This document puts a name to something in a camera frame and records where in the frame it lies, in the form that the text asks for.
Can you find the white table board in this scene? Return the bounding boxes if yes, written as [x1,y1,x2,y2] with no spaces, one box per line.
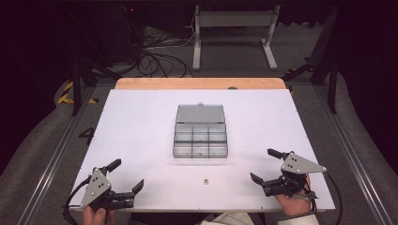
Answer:
[69,88,336,214]

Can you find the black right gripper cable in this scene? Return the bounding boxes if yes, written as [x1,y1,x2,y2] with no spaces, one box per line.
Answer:
[323,172,344,225]

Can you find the person's right hand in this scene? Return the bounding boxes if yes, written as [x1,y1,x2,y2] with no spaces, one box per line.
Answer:
[274,172,314,218]

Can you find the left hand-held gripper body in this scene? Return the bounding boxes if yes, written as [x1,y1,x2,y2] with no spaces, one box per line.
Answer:
[79,167,136,212]

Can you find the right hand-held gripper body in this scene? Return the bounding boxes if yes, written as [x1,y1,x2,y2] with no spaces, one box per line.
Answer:
[261,151,329,199]

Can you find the black tripod stand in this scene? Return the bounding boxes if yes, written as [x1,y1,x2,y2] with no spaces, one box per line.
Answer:
[69,57,124,117]
[282,6,342,115]

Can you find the aluminium floor rail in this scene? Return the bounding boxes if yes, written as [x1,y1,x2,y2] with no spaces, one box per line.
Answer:
[314,83,392,225]
[17,87,97,225]

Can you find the wooden table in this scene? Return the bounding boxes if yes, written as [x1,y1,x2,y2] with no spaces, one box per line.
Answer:
[114,77,287,91]

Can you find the bundle of black floor cables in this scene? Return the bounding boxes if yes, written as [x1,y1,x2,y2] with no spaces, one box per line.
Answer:
[136,29,195,79]

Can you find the dark equipment cabinet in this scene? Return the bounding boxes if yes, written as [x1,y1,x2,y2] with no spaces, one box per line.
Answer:
[104,4,147,64]

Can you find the clear plastic compartment box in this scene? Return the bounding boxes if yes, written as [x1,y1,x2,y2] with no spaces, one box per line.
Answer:
[172,101,229,159]

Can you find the person's white trousers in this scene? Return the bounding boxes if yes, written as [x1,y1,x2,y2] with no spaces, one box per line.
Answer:
[199,212,267,225]

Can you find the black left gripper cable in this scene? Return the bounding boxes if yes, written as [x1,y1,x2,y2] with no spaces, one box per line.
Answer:
[62,175,92,225]

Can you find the person's left hand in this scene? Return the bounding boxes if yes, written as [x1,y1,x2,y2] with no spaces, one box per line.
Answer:
[82,204,116,225]

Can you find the white metal stand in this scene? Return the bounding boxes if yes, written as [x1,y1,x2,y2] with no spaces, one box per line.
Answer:
[191,4,282,71]

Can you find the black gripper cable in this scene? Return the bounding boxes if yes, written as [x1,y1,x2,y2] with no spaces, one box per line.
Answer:
[62,175,92,225]
[323,172,344,225]

